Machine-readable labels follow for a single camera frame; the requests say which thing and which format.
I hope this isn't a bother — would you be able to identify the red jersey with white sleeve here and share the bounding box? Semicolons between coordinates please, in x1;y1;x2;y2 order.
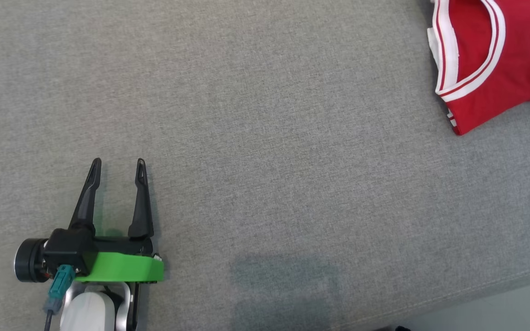
427;0;530;136

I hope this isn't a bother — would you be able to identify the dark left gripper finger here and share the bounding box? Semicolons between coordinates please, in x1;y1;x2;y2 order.
68;158;102;233
128;158;154;239

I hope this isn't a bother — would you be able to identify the left camera cable teal plug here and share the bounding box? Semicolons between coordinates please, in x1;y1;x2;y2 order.
43;264;76;331

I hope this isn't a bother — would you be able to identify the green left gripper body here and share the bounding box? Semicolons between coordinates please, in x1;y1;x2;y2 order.
75;237;165;283

